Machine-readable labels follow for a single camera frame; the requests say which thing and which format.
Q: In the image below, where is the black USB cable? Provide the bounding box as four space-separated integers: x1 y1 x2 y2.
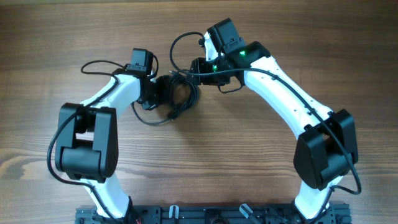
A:
130 70 200 126

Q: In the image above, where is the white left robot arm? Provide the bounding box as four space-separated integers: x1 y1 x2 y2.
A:
47 48 170 223

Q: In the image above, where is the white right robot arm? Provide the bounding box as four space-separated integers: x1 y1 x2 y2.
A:
190 18 358 222

